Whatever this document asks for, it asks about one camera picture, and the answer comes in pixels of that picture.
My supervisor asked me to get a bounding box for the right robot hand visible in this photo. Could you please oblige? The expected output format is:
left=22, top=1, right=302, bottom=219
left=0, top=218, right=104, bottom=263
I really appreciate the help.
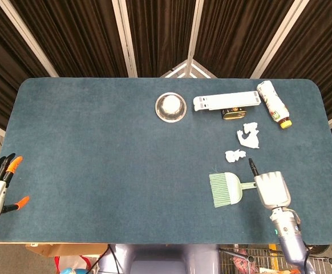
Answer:
left=248, top=158, right=292, bottom=211

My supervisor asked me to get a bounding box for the mint green hand brush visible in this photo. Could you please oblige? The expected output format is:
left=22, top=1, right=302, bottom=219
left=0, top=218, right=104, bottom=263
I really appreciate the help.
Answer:
left=208, top=172, right=257, bottom=209

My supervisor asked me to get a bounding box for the large white paper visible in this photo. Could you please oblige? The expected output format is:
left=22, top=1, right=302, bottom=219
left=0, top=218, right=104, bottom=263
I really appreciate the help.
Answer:
left=236, top=130, right=261, bottom=150

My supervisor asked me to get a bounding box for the gold sardine tin can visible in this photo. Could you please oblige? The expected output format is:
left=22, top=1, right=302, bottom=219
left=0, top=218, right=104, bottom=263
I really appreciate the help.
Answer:
left=221, top=106, right=247, bottom=120

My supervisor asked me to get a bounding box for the brown cardboard box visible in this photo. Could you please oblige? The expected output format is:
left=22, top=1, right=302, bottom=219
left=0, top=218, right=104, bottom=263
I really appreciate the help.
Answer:
left=26, top=243, right=108, bottom=257

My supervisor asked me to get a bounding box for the white bottle yellow cap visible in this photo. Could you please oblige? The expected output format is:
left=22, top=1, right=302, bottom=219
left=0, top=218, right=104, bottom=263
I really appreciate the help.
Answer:
left=256, top=80, right=293, bottom=130

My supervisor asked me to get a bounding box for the white folding plastic stand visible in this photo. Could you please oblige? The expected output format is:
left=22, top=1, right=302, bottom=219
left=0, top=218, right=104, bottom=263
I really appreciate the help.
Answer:
left=193, top=91, right=261, bottom=112

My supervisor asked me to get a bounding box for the blue table cloth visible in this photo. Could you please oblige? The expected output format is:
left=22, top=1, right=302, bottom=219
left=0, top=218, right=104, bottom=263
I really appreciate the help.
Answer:
left=0, top=77, right=332, bottom=245

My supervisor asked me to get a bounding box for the brown pleated curtain panel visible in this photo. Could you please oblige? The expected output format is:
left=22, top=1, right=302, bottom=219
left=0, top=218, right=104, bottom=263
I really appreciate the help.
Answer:
left=196, top=0, right=299, bottom=78
left=261, top=0, right=332, bottom=149
left=0, top=0, right=54, bottom=129
left=10, top=0, right=129, bottom=78
left=125, top=0, right=197, bottom=78

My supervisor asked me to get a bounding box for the upturned stainless steel bowl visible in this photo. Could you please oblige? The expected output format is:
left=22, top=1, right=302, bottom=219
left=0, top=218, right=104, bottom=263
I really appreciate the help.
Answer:
left=155, top=91, right=188, bottom=123

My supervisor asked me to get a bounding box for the blue-grey robot torso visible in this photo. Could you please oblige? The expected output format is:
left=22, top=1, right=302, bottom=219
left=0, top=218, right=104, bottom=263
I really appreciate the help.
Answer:
left=100, top=244, right=220, bottom=274

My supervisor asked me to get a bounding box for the white screen base foot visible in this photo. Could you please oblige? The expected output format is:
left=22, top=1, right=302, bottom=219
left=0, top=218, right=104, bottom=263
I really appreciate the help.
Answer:
left=160, top=58, right=218, bottom=78

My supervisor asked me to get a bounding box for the wire mesh basket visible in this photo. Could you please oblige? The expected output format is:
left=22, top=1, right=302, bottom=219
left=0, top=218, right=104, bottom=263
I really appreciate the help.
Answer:
left=218, top=244, right=332, bottom=274

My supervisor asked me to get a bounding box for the red handled bag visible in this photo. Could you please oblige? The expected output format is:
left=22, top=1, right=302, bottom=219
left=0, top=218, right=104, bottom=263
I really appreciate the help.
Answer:
left=54, top=255, right=92, bottom=274

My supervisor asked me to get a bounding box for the black floor cable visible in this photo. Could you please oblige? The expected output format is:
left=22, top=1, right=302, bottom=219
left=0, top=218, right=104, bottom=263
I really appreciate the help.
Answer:
left=91, top=244, right=119, bottom=274

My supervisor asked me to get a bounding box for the white screen frame post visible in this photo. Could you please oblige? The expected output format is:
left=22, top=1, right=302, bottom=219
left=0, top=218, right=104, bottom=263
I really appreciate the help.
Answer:
left=186, top=0, right=205, bottom=62
left=111, top=0, right=138, bottom=78
left=0, top=0, right=60, bottom=78
left=250, top=0, right=310, bottom=78

